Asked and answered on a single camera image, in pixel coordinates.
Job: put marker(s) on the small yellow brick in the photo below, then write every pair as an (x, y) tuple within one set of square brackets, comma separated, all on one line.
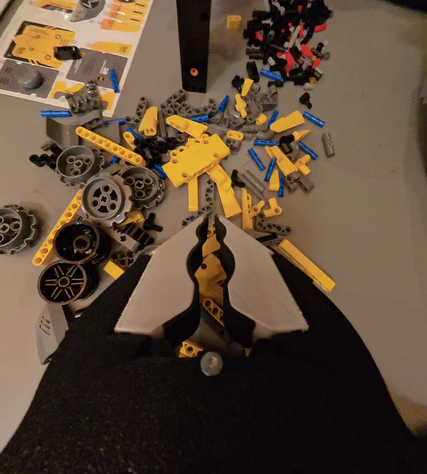
[(113, 269)]

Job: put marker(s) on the black three-way connector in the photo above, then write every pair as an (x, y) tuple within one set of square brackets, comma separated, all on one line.
[(305, 98)]

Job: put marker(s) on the grey spoked toy wheel hub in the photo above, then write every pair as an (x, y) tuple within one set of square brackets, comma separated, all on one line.
[(119, 211)]

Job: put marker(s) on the blue pin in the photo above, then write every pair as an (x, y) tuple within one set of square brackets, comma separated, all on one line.
[(114, 80), (55, 113)]

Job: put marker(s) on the small yellow connector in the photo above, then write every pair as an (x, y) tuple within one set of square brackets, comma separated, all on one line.
[(233, 22)]

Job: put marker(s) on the toy sticker sheet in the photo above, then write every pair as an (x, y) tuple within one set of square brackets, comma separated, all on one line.
[(24, 40)]

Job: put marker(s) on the light grey curved panel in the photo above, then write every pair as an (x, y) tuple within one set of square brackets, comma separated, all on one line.
[(48, 333)]

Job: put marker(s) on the long yellow holed beam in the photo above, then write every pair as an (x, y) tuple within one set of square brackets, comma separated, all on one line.
[(50, 240), (104, 142)]

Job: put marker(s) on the long yellow flat bar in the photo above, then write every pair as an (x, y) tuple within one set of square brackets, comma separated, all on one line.
[(306, 264)]

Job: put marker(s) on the pile of black red pins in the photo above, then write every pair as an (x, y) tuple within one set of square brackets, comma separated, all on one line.
[(283, 40)]

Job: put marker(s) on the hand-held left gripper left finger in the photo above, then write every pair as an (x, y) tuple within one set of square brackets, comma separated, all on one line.
[(154, 292)]

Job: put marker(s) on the large yellow toy panel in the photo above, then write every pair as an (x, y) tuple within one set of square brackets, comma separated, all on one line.
[(195, 163)]

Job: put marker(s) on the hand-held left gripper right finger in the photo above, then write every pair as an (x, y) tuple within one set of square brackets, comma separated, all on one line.
[(265, 292)]

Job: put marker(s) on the pile of yellow grey pieces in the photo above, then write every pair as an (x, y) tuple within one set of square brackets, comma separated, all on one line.
[(183, 126)]

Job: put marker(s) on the dark grey toy panel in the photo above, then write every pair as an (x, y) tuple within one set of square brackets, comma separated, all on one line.
[(60, 129)]

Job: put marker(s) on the black spoked toy wheel rim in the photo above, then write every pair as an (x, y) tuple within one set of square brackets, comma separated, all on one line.
[(63, 282)]

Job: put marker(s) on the grey tube connector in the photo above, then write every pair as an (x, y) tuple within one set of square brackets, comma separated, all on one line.
[(328, 145)]

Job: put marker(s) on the grey curved toy piece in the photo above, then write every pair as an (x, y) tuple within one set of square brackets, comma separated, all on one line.
[(30, 79)]

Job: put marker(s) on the dark grey gear cluster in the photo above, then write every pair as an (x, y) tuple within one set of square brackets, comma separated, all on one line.
[(84, 98)]

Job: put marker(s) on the tall black toy block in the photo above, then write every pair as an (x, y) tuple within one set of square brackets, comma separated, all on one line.
[(195, 37)]

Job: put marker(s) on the small black toy piece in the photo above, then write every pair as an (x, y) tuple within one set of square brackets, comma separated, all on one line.
[(65, 53)]

